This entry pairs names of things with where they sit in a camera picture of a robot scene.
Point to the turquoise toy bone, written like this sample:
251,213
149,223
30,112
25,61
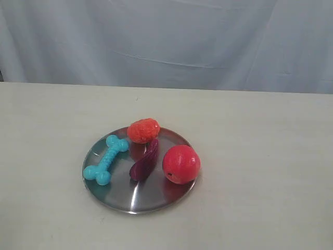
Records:
100,172

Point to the orange-red toy strawberry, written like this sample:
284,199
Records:
143,131

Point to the red toy apple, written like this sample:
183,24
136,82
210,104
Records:
181,164

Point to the round stainless steel plate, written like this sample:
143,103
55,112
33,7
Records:
132,197

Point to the white backdrop cloth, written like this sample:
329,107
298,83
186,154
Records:
275,46

